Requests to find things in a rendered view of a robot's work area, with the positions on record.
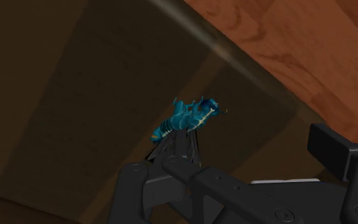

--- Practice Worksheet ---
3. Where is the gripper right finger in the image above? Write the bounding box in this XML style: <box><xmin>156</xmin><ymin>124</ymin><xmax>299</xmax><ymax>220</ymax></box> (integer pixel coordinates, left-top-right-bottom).
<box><xmin>307</xmin><ymin>122</ymin><xmax>358</xmax><ymax>224</ymax></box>

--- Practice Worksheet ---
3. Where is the dark brown table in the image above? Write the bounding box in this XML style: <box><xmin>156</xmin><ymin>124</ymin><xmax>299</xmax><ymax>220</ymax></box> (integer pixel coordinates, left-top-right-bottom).
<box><xmin>0</xmin><ymin>0</ymin><xmax>326</xmax><ymax>224</ymax></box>

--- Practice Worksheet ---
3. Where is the blue insect figure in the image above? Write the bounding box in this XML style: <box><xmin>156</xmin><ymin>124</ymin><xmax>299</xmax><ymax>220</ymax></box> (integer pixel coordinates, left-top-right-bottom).
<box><xmin>146</xmin><ymin>95</ymin><xmax>228</xmax><ymax>168</ymax></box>

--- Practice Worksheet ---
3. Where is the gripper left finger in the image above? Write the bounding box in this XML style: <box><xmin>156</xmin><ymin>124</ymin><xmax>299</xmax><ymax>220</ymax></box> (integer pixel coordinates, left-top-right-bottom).
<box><xmin>107</xmin><ymin>155</ymin><xmax>296</xmax><ymax>224</ymax></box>

